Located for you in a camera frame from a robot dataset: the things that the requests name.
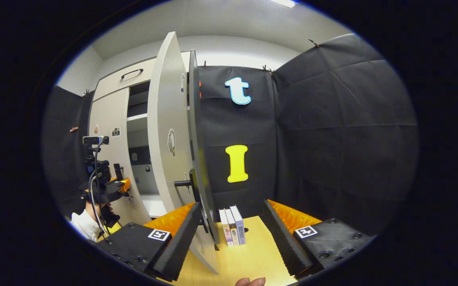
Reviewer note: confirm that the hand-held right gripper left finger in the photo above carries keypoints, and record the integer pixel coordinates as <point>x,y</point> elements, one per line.
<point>181,238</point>

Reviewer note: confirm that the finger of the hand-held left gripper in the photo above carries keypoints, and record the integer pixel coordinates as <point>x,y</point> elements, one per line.
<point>123,184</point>

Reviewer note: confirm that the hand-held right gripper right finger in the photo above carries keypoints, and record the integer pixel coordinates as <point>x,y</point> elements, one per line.
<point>284,242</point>

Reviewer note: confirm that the beige cabinet door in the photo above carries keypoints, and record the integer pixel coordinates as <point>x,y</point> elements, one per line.
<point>165,119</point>
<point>107,115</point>

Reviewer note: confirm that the beige double-door shoe cabinet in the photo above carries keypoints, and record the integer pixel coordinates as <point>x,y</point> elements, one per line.
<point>203,119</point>

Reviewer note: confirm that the white cabinet floor board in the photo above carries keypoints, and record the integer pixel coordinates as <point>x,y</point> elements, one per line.
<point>153,206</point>

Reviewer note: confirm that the white cabinet shelf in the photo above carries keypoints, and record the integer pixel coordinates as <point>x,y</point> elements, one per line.
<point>137,117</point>

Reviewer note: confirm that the beige cabinet drawer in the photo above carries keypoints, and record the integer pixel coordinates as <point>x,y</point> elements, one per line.
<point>113,83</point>

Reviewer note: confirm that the pink spine book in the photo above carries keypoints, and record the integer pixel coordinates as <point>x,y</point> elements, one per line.
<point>226,230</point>

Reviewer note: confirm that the blue spine book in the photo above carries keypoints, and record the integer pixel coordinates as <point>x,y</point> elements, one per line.
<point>240,226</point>

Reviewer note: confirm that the white spine book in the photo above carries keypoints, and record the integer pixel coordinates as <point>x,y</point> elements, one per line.
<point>233,228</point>

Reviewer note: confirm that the long ceiling light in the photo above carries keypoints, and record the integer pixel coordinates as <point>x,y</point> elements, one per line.
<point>284,3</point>

